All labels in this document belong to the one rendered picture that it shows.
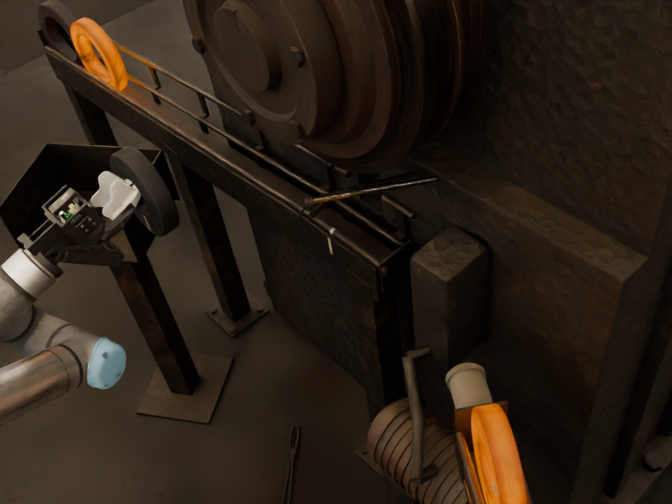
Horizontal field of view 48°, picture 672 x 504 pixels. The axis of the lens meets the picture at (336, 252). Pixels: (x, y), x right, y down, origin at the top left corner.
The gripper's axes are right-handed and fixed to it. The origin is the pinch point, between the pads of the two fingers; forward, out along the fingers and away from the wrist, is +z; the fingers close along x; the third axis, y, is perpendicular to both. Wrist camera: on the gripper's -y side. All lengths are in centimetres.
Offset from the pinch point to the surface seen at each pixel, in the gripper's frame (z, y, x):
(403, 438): 0, -34, -50
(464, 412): 6, -16, -61
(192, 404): -25, -79, 19
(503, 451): 4, -9, -71
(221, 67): 17.8, 16.7, -13.7
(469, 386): 10, -19, -58
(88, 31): 21, -11, 65
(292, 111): 18.1, 15.4, -28.6
